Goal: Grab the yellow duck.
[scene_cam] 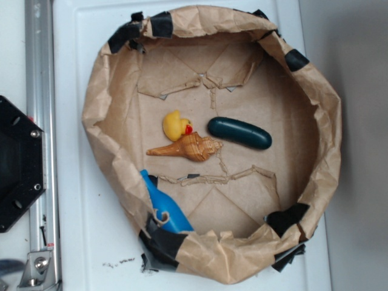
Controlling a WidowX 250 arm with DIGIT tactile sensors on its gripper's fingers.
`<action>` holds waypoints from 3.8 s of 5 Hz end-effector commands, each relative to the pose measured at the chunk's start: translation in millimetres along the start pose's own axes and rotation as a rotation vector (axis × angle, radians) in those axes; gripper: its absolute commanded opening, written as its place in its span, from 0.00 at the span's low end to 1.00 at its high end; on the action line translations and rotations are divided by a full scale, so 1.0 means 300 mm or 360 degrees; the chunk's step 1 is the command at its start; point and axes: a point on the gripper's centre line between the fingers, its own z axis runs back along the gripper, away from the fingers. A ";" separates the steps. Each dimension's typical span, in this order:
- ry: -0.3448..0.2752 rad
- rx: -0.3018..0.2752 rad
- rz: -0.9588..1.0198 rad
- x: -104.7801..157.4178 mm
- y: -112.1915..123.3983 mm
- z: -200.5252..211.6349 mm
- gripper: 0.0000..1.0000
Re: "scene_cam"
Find yellow rubber duck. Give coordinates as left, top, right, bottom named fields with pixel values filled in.
left=162, top=110, right=193, bottom=141

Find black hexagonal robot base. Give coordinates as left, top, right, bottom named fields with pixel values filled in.
left=1, top=96, right=45, bottom=233

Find tan conch seashell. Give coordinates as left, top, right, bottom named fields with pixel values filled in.
left=146, top=132, right=223, bottom=162

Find dark green oblong toy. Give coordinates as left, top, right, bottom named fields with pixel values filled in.
left=207, top=117, right=272, bottom=150

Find blue plastic bottle toy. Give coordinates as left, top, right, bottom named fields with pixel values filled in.
left=140, top=170, right=194, bottom=233

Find aluminium extrusion rail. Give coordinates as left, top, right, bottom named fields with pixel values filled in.
left=25, top=1, right=62, bottom=290

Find metal corner bracket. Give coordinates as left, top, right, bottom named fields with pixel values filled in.
left=17, top=250, right=55, bottom=290

